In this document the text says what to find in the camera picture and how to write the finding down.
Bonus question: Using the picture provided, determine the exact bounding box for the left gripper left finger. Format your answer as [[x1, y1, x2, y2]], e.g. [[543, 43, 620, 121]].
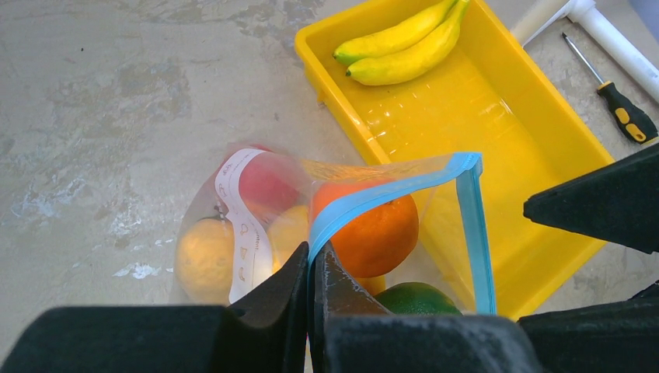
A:
[[1, 242, 309, 372]]

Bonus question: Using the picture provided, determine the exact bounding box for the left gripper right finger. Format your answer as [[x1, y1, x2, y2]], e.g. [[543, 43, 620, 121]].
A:
[[308, 245, 542, 372]]

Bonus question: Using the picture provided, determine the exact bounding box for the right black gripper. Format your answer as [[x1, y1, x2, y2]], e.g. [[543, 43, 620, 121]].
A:
[[518, 145, 658, 372]]

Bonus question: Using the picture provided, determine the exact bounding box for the orange yellow mango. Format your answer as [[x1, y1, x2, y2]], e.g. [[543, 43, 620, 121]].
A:
[[355, 275, 386, 297]]

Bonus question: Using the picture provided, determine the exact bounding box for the green avocado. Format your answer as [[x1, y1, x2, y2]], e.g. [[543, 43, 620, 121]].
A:
[[375, 282, 462, 315]]

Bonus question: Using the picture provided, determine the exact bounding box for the orange fruit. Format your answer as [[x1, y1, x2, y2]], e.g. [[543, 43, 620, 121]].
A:
[[329, 195, 420, 278]]

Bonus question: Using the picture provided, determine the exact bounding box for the orange peach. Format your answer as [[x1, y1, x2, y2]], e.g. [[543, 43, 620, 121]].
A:
[[174, 218, 234, 305]]

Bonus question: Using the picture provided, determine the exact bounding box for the yellow lemon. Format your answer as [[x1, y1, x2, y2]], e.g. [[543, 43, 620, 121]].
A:
[[267, 205, 309, 272]]

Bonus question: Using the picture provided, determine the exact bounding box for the clear zip bag blue zipper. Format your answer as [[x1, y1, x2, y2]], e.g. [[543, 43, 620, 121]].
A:
[[173, 144, 497, 315]]

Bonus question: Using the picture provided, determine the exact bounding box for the red apple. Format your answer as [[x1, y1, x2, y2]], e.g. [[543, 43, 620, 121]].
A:
[[239, 154, 300, 221]]

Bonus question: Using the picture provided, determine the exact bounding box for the yellow banana bunch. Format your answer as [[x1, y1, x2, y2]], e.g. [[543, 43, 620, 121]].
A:
[[333, 1, 470, 86]]

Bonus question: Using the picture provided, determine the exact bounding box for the black yellow screwdriver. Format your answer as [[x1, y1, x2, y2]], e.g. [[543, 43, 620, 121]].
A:
[[561, 33, 658, 145]]

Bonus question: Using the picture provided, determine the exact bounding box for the yellow plastic tray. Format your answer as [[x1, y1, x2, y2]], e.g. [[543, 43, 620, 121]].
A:
[[295, 1, 612, 319]]

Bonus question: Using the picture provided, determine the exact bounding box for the white pvc pipe frame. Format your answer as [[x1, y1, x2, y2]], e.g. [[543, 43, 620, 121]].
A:
[[511, 1, 658, 101]]

